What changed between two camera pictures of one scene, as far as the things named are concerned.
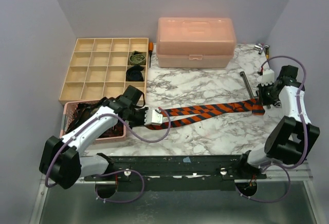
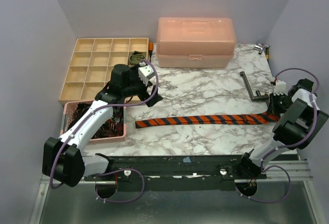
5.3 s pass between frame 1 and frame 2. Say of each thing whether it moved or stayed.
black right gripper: moved
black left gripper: moved
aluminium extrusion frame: stayed
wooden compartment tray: stayed
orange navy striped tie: moved
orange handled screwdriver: stayed
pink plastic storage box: stayed
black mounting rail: stayed
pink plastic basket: stayed
